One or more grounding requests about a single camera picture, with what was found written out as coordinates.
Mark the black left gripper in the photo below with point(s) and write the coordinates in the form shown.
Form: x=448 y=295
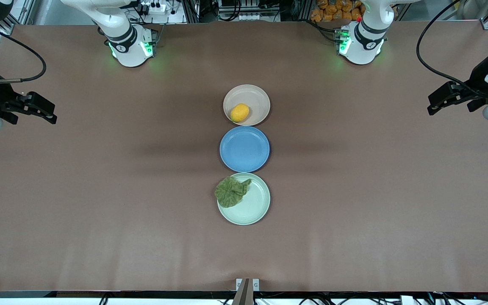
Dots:
x=479 y=79

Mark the yellow lemon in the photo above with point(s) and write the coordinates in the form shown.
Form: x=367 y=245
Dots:
x=239 y=112

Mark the green lettuce leaf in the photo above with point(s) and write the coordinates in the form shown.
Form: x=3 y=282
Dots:
x=229 y=192

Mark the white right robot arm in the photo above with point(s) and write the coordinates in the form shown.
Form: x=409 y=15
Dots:
x=128 y=40

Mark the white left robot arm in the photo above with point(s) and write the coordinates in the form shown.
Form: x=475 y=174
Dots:
x=364 y=40

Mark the orange snack bags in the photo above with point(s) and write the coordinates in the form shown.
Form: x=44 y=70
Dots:
x=333 y=10

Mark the white power strip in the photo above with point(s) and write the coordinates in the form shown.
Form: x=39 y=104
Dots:
x=155 y=7

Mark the beige round plate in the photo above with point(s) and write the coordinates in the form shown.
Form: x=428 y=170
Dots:
x=254 y=99

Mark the small white box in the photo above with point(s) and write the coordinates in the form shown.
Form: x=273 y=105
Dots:
x=408 y=300

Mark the blue round plate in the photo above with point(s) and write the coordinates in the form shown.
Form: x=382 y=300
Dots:
x=244 y=149

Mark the pale green round plate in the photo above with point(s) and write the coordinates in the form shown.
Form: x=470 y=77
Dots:
x=254 y=203

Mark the metal table edge bracket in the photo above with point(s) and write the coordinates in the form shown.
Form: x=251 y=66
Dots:
x=247 y=290

